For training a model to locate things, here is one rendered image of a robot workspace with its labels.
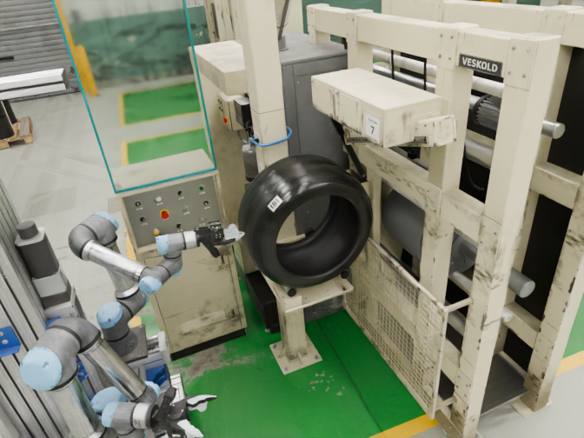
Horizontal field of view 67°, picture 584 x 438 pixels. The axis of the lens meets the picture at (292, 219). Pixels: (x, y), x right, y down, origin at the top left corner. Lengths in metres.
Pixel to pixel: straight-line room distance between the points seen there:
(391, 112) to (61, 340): 1.28
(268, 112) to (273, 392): 1.67
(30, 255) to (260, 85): 1.12
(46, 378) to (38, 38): 9.98
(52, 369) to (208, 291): 1.55
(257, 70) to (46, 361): 1.35
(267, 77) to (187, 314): 1.59
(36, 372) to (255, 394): 1.64
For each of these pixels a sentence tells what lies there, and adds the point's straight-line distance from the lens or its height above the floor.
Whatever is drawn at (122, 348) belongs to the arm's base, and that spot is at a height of 0.76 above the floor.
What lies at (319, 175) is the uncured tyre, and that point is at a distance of 1.84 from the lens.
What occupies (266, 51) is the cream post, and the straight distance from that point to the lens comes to 2.03.
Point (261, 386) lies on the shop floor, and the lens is 2.92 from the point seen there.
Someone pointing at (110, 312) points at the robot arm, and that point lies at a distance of 2.21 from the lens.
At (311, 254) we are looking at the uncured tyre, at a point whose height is 0.92.
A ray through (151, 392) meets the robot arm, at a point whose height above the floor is 0.97.
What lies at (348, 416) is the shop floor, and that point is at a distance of 2.76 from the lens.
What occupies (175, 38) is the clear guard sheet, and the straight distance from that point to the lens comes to 2.32.
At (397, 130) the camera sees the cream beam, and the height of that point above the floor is 1.69.
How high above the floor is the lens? 2.27
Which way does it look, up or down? 31 degrees down
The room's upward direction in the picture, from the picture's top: 6 degrees counter-clockwise
